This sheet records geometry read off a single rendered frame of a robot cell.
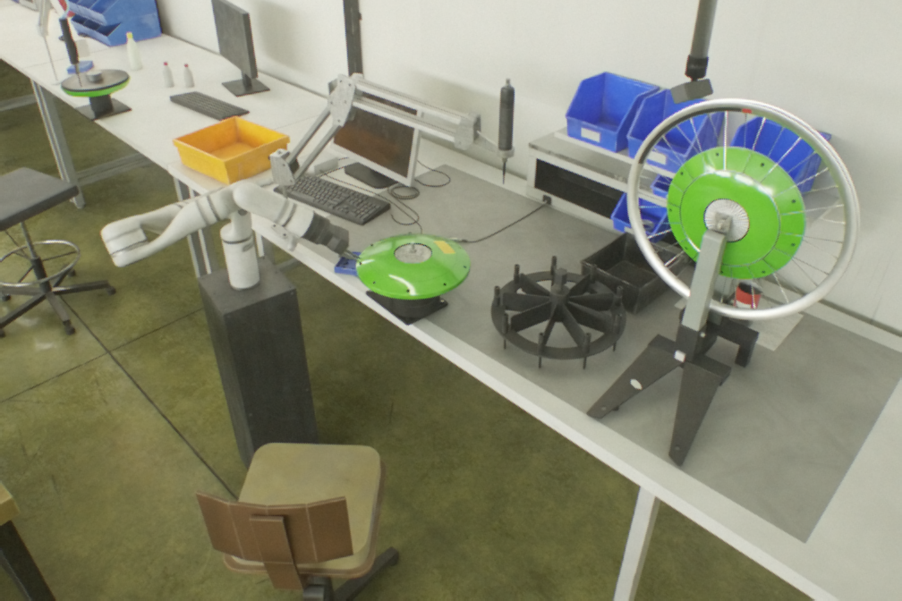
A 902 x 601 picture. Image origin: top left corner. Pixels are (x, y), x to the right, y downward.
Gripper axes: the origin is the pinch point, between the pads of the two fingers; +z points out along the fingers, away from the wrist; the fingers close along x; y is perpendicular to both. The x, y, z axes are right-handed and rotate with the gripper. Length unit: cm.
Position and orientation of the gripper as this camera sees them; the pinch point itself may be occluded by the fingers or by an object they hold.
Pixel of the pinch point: (361, 260)
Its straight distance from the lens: 192.9
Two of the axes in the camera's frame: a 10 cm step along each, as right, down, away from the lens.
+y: 5.7, -7.3, -3.8
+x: -1.3, -5.4, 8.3
